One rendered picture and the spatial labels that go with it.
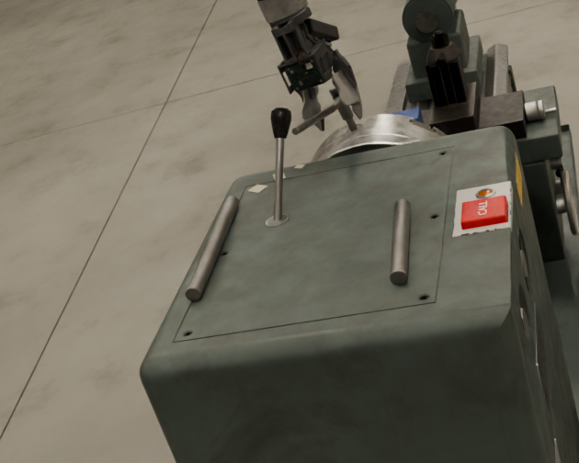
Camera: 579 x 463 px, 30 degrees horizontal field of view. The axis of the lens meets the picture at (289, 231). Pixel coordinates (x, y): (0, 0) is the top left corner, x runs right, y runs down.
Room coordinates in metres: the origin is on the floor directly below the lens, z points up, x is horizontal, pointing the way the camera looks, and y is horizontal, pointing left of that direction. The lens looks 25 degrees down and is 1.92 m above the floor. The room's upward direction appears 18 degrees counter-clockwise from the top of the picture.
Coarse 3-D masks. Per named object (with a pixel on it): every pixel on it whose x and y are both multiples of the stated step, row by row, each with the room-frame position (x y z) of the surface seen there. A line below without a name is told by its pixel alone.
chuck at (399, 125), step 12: (360, 120) 1.81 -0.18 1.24; (372, 120) 1.79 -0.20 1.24; (384, 120) 1.78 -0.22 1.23; (396, 120) 1.78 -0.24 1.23; (408, 120) 1.78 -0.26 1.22; (336, 132) 1.82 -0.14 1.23; (360, 132) 1.76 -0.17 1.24; (372, 132) 1.74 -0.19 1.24; (384, 132) 1.73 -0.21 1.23; (396, 132) 1.73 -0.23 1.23; (408, 132) 1.73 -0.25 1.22; (420, 132) 1.74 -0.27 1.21; (432, 132) 1.76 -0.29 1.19; (324, 144) 1.82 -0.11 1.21; (336, 144) 1.76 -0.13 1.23
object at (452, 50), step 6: (450, 42) 2.33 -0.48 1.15; (432, 48) 2.34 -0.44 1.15; (444, 48) 2.31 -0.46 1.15; (450, 48) 2.31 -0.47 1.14; (456, 48) 2.32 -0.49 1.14; (432, 54) 2.32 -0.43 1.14; (450, 54) 2.30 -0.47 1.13; (456, 54) 2.31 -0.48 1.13; (426, 60) 2.34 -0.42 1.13; (432, 60) 2.32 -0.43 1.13; (450, 60) 2.30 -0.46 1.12
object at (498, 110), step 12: (492, 96) 2.39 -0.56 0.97; (504, 96) 2.37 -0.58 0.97; (516, 96) 2.35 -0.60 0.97; (480, 108) 2.34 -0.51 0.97; (492, 108) 2.32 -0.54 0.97; (504, 108) 2.30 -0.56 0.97; (516, 108) 2.28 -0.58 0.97; (480, 120) 2.28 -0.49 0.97; (492, 120) 2.25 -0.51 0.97; (504, 120) 2.23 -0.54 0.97; (516, 120) 2.21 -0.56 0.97; (516, 132) 2.21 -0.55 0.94
